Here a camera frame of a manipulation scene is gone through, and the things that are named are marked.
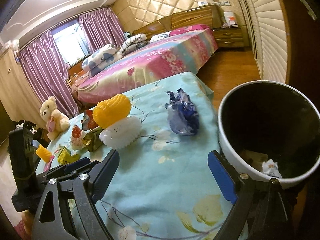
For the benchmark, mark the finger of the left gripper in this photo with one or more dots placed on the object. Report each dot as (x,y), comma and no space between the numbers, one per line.
(64,170)
(66,182)

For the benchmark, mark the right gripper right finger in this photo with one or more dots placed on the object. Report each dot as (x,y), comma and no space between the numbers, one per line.
(257,204)

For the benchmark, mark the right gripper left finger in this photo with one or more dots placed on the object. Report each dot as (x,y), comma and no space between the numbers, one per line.
(59,217)

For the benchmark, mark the yellow wrapper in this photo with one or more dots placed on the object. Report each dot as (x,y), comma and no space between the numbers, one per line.
(66,158)

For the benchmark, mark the green carton box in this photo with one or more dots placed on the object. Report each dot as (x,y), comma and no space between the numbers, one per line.
(61,149)

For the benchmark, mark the red white wrapper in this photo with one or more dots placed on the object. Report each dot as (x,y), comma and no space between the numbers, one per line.
(76,138)

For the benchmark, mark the red snack bag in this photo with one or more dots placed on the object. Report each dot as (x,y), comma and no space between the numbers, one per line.
(88,123)

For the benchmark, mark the white foam fruit net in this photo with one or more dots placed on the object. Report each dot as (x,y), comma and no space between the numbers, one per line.
(121,133)

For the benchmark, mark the blue plastic bag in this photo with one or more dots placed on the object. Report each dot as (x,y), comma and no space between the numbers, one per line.
(183,117)

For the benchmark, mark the green drink pouch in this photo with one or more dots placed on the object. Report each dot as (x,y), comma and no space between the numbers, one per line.
(91,140)

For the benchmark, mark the white trash bin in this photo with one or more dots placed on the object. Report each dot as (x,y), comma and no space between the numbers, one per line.
(271,118)

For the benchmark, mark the orange ribbed cup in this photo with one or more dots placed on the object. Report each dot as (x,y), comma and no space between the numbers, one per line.
(44,154)

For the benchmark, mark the cream teddy bear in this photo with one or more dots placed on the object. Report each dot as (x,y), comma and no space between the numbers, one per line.
(56,121)

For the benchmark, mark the wooden wardrobe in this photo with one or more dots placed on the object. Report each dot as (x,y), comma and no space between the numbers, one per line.
(17,95)

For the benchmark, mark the left pink curtain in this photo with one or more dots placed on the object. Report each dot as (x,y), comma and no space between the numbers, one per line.
(47,73)

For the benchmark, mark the pink curtain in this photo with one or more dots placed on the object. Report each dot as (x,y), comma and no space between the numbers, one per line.
(101,27)
(47,73)

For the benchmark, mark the teal floral bedsheet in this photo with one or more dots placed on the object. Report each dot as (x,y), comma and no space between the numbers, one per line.
(163,187)

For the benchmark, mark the blue heart folded quilt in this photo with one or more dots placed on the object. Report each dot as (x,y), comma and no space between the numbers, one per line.
(101,59)

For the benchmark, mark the grey white folded quilt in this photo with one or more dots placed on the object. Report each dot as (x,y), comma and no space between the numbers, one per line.
(132,40)

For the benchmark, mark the right pink curtain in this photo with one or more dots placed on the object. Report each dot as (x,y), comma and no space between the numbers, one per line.
(101,27)

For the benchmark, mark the pink floral bed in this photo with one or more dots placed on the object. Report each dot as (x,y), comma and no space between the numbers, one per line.
(187,52)

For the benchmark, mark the wooden nightstand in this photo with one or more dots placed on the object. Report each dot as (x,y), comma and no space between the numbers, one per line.
(229,37)

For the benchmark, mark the pink pillow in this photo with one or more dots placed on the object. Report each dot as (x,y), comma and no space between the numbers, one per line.
(188,28)

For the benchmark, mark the white bag on nightstand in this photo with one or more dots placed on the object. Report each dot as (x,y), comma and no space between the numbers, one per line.
(230,19)

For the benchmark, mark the white louvered closet doors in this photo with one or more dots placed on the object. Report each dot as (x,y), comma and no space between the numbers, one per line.
(267,35)

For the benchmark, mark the wooden headboard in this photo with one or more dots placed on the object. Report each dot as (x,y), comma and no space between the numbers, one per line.
(207,14)

